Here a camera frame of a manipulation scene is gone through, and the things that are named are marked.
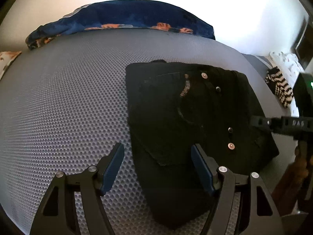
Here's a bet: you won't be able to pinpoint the white floral pillow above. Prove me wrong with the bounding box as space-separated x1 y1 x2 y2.
0 51 22 79

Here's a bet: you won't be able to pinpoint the grey honeycomb mattress cover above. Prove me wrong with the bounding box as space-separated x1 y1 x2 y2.
1 29 289 234

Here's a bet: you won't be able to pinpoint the black pants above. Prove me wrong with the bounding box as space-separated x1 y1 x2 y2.
126 61 279 230

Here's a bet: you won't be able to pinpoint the black white zigzag cloth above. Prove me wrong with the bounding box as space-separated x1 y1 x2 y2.
265 67 294 108

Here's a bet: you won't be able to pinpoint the blue floral blanket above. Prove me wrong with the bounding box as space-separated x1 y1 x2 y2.
25 0 215 50

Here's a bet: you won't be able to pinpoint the white patterned cloth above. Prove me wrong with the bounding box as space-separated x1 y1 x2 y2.
268 52 304 87

